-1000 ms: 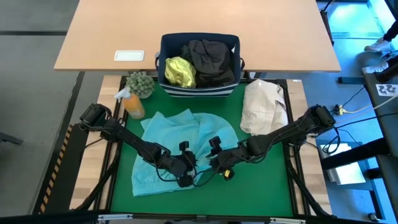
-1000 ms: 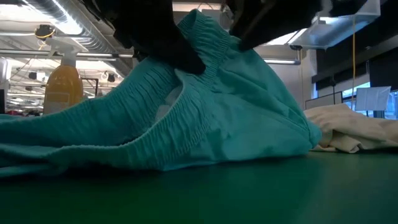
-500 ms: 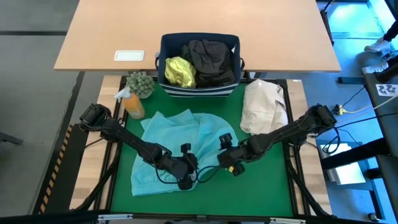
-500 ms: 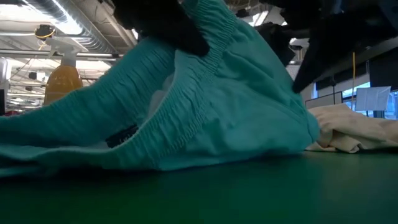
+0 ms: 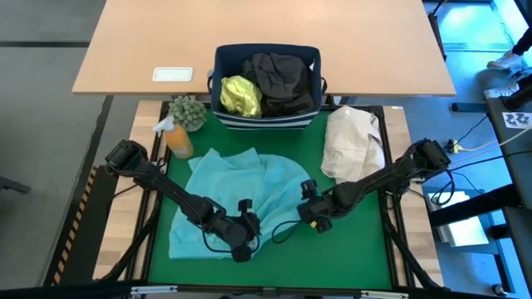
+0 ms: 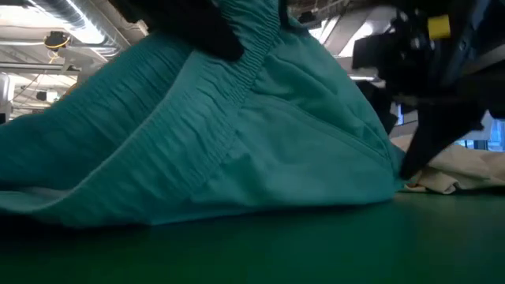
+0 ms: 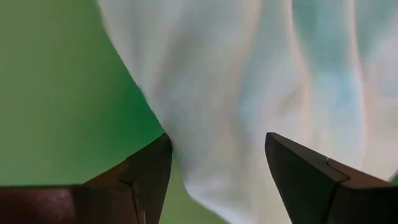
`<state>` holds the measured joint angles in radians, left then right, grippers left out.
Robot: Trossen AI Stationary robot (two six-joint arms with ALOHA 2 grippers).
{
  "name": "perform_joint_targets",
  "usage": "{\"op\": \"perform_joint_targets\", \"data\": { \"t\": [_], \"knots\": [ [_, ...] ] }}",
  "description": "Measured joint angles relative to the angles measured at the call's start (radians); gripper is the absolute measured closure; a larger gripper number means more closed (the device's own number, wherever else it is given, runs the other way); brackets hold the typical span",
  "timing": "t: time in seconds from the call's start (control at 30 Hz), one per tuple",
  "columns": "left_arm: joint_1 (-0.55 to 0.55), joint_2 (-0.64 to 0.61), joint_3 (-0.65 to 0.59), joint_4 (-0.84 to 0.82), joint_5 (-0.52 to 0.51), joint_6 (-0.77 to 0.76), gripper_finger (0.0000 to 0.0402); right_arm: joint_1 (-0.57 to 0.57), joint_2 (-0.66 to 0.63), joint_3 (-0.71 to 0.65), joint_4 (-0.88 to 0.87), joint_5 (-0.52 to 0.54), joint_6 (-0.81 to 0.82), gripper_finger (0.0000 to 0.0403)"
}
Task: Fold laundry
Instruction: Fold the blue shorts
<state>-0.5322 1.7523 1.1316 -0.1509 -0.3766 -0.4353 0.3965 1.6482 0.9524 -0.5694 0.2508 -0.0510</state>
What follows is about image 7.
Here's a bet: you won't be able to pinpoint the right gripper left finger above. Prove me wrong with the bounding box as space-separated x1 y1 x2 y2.
0 133 174 224

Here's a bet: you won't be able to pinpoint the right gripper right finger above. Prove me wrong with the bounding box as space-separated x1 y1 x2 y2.
264 132 398 224

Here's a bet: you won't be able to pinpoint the light blue shorts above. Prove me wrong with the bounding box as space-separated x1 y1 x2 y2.
96 0 398 224

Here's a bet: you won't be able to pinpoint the green table mat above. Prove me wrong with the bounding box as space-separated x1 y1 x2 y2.
0 0 229 224

